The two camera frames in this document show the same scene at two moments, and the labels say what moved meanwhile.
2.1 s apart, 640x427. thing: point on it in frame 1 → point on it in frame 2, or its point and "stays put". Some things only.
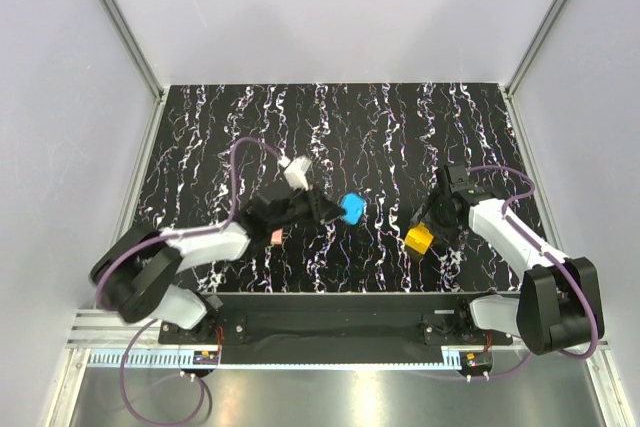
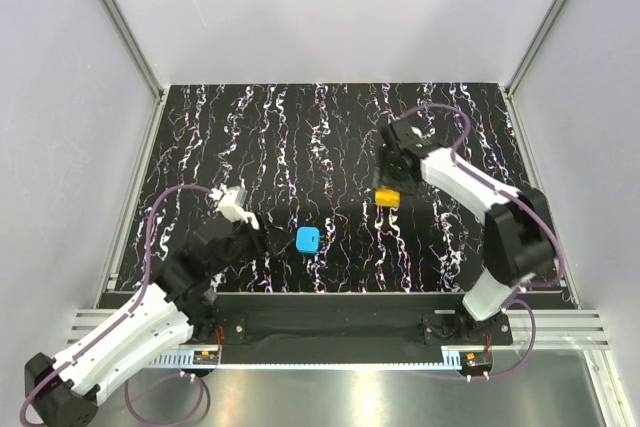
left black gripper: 320,210 → 266,242
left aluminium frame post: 152,83 stays put
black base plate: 336,328 stays put
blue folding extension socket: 354,205 → 308,240
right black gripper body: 433,213 → 388,174
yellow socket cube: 419,238 → 387,197
